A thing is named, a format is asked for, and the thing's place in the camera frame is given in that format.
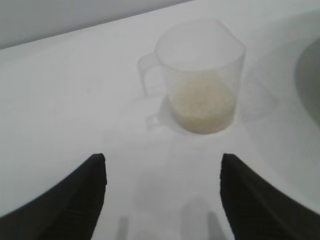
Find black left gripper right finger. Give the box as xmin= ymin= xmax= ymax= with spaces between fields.
xmin=219 ymin=152 xmax=320 ymax=240

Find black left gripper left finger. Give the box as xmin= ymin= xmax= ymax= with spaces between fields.
xmin=0 ymin=152 xmax=108 ymax=240

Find white rice grains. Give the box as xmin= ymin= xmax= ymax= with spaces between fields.
xmin=168 ymin=76 xmax=236 ymax=133

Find stainless steel mixing bowl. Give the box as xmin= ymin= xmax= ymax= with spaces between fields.
xmin=294 ymin=37 xmax=320 ymax=120

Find clear plastic measuring cup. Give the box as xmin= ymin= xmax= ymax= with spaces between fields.
xmin=136 ymin=17 xmax=247 ymax=135

